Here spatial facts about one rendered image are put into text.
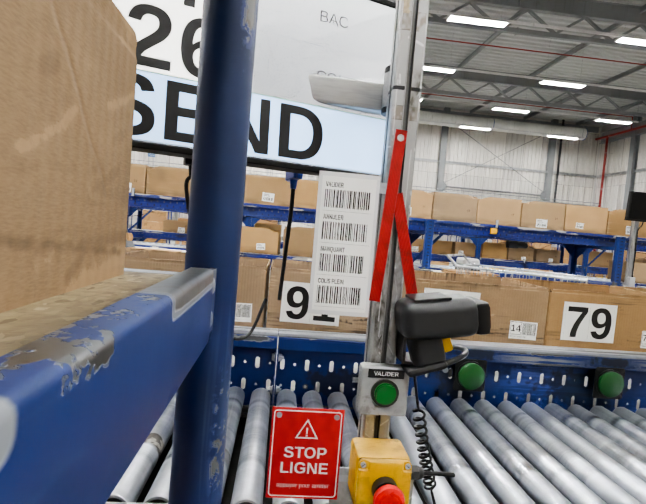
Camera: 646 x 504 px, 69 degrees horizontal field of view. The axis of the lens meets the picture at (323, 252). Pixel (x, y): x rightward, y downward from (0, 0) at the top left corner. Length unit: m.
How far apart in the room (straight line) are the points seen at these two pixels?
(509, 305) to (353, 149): 0.79
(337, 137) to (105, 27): 0.60
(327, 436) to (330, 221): 0.30
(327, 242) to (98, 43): 0.50
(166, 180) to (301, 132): 5.25
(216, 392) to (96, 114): 0.14
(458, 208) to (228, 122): 5.96
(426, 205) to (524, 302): 4.67
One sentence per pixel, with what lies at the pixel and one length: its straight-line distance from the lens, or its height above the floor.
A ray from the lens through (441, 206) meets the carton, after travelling 6.10.
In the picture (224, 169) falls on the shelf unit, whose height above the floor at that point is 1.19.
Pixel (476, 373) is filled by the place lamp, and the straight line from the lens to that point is 1.33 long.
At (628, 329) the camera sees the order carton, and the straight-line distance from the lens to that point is 1.61.
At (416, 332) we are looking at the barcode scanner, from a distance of 0.62.
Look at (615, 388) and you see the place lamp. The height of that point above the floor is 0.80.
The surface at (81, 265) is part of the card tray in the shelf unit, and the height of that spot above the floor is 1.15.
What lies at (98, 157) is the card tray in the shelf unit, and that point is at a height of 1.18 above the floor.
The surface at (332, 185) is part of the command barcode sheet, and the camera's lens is 0.65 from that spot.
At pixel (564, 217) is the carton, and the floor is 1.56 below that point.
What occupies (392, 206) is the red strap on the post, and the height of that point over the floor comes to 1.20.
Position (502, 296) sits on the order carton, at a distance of 1.40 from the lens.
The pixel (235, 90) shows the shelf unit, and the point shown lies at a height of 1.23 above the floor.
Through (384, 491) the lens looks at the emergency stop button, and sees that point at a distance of 0.64.
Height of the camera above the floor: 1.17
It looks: 3 degrees down
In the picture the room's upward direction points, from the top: 5 degrees clockwise
